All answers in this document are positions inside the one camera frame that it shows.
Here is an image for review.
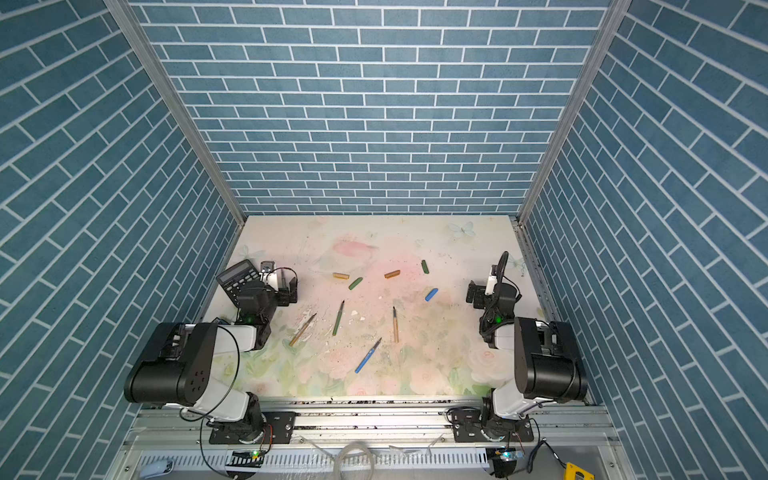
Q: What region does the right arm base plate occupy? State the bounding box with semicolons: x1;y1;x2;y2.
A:
444;407;534;443

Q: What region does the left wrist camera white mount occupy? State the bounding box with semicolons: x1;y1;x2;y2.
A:
259;260;288;291

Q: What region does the black desk calculator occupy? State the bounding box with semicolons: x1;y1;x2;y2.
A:
216;259;261;307

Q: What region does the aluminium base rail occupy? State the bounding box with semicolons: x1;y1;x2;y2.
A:
107;397;633;479

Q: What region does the tan pen left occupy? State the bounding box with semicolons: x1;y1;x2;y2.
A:
289;313;317;348

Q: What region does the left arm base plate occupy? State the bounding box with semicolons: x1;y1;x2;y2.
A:
209;411;297;446

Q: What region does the green pen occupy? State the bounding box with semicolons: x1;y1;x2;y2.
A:
332;300;346;336

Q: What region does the clear looped cable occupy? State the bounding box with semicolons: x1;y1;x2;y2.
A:
331;440;377;480

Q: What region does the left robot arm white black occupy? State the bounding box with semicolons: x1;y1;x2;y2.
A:
124;260;299;446

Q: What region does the blue pen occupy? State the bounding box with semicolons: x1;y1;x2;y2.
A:
354;337;383;374

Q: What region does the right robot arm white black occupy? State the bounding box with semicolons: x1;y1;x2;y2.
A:
466;281;588;442

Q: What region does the tan pen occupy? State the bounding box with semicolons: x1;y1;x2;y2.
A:
392;306;400;344
289;313;317;348

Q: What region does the tan pen middle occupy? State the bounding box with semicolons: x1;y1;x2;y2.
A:
392;306;400;344

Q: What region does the light blue computer mouse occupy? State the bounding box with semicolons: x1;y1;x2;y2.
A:
139;459;174;480

